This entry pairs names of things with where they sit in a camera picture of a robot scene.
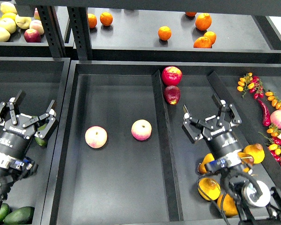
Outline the black produce bin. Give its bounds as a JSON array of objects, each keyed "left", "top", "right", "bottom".
[
  {"left": 0, "top": 57, "right": 69, "bottom": 225},
  {"left": 41, "top": 61, "right": 281, "bottom": 225}
]

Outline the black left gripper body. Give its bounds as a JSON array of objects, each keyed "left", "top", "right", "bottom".
[{"left": 4, "top": 113, "right": 37, "bottom": 139}]

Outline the black shelf upright post right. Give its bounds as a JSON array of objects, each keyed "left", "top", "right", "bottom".
[{"left": 67, "top": 7, "right": 93, "bottom": 60}]

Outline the pale yellow apple with stem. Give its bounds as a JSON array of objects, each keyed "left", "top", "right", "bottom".
[{"left": 15, "top": 15, "right": 32, "bottom": 30}]

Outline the pale peach on left shelf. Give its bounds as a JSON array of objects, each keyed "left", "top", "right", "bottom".
[{"left": 30, "top": 20, "right": 44, "bottom": 35}]

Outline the bright red apple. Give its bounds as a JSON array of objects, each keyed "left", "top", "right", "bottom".
[{"left": 162, "top": 66, "right": 183, "bottom": 86}]

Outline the pink peach right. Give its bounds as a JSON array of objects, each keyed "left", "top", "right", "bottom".
[{"left": 270, "top": 110, "right": 281, "bottom": 129}]

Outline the large orange right shelf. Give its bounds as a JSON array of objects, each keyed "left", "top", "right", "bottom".
[{"left": 195, "top": 13, "right": 212, "bottom": 31}]

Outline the yellow pear bottom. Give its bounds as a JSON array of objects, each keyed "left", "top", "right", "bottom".
[{"left": 223, "top": 194, "right": 238, "bottom": 217}]

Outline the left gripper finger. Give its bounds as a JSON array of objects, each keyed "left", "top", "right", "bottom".
[
  {"left": 22, "top": 100, "right": 58, "bottom": 140},
  {"left": 0, "top": 90, "right": 26, "bottom": 126}
]

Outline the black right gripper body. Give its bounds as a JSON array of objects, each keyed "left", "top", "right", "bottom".
[{"left": 202, "top": 118, "right": 231, "bottom": 141}]

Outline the pale yellow apple centre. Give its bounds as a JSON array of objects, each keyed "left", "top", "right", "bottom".
[{"left": 0, "top": 18, "right": 17, "bottom": 34}]

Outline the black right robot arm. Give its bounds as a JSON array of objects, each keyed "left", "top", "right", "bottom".
[{"left": 182, "top": 94, "right": 281, "bottom": 225}]

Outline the orange behind front right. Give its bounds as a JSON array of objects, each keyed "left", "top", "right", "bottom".
[{"left": 204, "top": 31, "right": 217, "bottom": 45}]

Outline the red apple on left shelf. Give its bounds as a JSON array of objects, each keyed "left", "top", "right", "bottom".
[{"left": 24, "top": 29, "right": 41, "bottom": 43}]

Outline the orange red cherry tomato bunch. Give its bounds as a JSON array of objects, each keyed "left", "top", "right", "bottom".
[{"left": 237, "top": 72, "right": 264, "bottom": 99}]

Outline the black left produce bin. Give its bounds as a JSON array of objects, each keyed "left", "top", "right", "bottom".
[{"left": 0, "top": 57, "right": 69, "bottom": 225}]

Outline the mixed cherry tomato cluster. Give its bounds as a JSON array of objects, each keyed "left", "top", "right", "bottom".
[{"left": 259, "top": 124, "right": 281, "bottom": 167}]

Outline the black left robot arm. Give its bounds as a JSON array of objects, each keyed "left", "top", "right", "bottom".
[{"left": 0, "top": 90, "right": 58, "bottom": 209}]

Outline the pink apple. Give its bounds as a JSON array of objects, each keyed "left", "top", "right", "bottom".
[
  {"left": 131, "top": 119, "right": 152, "bottom": 141},
  {"left": 85, "top": 126, "right": 108, "bottom": 149}
]

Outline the black shelf upright post left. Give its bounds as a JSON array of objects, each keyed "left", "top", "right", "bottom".
[{"left": 37, "top": 6, "right": 66, "bottom": 58}]

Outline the green avocado right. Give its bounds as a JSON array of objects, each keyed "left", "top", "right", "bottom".
[{"left": 35, "top": 124, "right": 47, "bottom": 147}]

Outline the yellow pear with stem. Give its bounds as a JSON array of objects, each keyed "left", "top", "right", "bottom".
[{"left": 237, "top": 152, "right": 254, "bottom": 174}]

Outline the orange cherry tomato string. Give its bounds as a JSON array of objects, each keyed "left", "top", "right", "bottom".
[{"left": 264, "top": 90, "right": 281, "bottom": 114}]

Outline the yellow pear with brown top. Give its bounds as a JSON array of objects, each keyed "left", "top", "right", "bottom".
[{"left": 243, "top": 143, "right": 265, "bottom": 164}]

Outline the pink apple left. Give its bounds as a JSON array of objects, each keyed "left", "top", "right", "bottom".
[{"left": 85, "top": 126, "right": 108, "bottom": 149}]

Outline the black middle produce bin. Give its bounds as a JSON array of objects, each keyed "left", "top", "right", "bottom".
[{"left": 41, "top": 61, "right": 281, "bottom": 225}]

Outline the dark red apple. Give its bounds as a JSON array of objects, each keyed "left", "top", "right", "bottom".
[{"left": 163, "top": 85, "right": 181, "bottom": 105}]

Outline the red chili pepper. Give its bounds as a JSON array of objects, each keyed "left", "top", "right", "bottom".
[{"left": 257, "top": 99, "right": 271, "bottom": 127}]

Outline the pink apple centre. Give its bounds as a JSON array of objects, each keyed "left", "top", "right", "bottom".
[{"left": 131, "top": 119, "right": 152, "bottom": 141}]

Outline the black upper left shelf tray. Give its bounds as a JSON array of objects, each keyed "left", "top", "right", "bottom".
[{"left": 0, "top": 0, "right": 74, "bottom": 58}]

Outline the black upper right shelf tray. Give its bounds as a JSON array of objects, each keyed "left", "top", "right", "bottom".
[{"left": 89, "top": 8, "right": 281, "bottom": 64}]

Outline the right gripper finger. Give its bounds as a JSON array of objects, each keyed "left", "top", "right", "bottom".
[
  {"left": 212, "top": 94, "right": 242, "bottom": 127},
  {"left": 182, "top": 104, "right": 214, "bottom": 143}
]

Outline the black shelf upright post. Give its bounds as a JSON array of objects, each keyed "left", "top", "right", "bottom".
[
  {"left": 37, "top": 6, "right": 66, "bottom": 58},
  {"left": 67, "top": 7, "right": 93, "bottom": 60}
]

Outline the black shelf tray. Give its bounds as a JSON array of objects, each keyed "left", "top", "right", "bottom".
[
  {"left": 89, "top": 8, "right": 281, "bottom": 64},
  {"left": 0, "top": 0, "right": 74, "bottom": 58}
]

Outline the orange front right shelf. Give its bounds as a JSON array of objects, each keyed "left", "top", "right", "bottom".
[{"left": 193, "top": 36, "right": 212, "bottom": 48}]

